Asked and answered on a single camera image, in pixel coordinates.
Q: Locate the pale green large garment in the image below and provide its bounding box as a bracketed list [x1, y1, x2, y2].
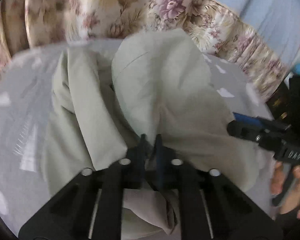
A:
[41, 28, 262, 235]

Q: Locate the person's right hand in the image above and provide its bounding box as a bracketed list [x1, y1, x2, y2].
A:
[270, 161, 300, 215]

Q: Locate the dark cabinet with white top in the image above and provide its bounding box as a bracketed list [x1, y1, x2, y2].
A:
[266, 81, 291, 124]

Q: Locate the floral and blue curtain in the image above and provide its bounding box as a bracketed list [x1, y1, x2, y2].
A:
[0, 0, 300, 99]

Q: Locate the grey patterned bed sheet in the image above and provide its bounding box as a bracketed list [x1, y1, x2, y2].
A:
[0, 39, 275, 236]

